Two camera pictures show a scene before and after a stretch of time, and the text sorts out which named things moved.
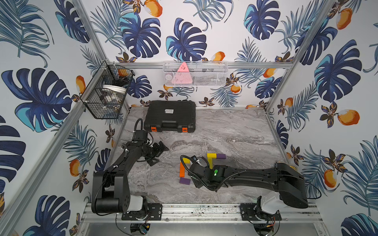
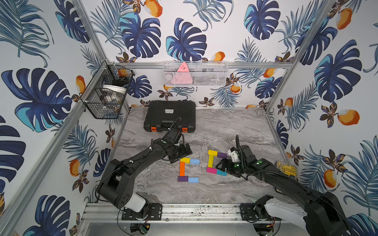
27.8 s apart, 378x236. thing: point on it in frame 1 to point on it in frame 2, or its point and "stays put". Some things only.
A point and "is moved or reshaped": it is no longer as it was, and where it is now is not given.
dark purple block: x=184 y=181 is moved or reshaped
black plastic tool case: x=171 y=116 stays put
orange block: x=182 y=170 stays put
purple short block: x=221 y=156 stays put
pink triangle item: x=183 y=76 stays put
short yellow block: x=211 y=155 is moved or reshaped
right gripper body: x=198 y=185 to x=234 y=167
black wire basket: x=106 y=94 stays put
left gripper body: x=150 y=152 to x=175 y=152
